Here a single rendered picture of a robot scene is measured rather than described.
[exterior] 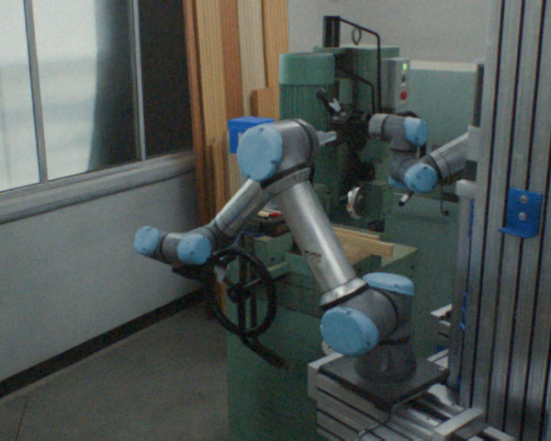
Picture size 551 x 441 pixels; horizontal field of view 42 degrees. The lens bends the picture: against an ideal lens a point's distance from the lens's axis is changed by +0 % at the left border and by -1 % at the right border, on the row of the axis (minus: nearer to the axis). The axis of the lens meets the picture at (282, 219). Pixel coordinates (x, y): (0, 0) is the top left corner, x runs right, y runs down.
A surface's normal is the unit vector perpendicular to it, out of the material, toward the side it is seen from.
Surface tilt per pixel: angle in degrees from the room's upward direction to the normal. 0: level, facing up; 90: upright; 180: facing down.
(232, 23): 87
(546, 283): 90
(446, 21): 90
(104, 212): 90
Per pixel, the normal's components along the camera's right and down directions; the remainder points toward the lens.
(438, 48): -0.56, 0.23
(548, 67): -0.75, 0.18
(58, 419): 0.00, -0.96
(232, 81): 0.83, 0.10
